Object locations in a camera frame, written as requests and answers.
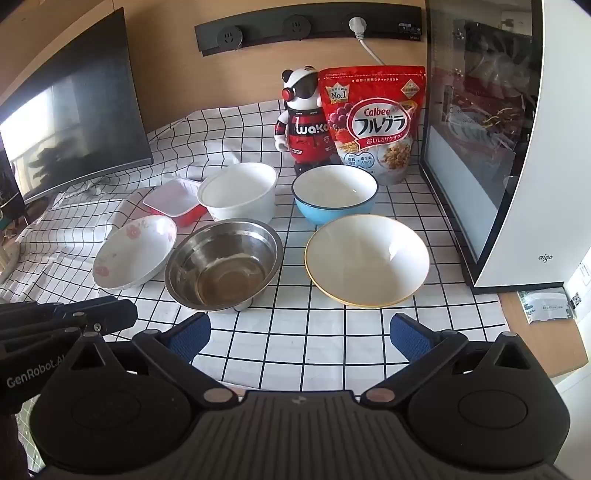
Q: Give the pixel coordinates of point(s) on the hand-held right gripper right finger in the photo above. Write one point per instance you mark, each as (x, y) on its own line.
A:
(411, 337)

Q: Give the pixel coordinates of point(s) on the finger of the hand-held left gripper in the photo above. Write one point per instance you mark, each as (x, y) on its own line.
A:
(111, 314)
(37, 337)

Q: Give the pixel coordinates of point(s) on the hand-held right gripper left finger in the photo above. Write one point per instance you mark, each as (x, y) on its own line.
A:
(189, 339)

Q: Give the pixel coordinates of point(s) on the white floral plate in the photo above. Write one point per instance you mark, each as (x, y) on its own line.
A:
(134, 251)

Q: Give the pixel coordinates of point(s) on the stainless steel bowl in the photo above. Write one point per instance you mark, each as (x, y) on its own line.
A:
(221, 263)

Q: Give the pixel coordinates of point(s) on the cream bowl with yellow rim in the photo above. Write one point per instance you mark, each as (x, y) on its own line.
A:
(364, 258)

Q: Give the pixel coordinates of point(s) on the red rectangular tray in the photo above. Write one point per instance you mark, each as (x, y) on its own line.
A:
(173, 198)

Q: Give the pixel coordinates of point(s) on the white deep bowl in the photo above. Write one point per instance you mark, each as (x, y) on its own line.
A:
(240, 194)

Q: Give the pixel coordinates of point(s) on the blue bowl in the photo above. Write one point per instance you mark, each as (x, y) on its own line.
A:
(332, 191)

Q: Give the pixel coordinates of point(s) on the wooden stand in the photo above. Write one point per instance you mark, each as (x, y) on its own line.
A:
(8, 263)

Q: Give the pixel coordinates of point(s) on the white black checkered tablecloth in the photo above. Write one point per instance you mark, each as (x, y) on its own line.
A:
(300, 332)

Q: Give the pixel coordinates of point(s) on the green white paper packet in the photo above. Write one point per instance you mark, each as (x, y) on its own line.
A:
(545, 304)

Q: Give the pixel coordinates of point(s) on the white printed carton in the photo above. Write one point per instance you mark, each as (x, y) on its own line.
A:
(581, 290)

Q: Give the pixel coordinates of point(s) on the black computer monitor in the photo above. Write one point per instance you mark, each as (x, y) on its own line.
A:
(69, 115)

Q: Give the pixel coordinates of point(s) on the red cereal bag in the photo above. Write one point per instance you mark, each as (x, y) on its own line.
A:
(369, 120)

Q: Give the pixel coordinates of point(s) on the red white robot toy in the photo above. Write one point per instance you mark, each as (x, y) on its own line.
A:
(307, 136)

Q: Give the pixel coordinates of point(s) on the white power plug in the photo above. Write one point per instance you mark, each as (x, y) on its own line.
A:
(358, 26)

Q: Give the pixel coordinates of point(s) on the black wall power strip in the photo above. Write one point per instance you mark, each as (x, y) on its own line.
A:
(258, 34)

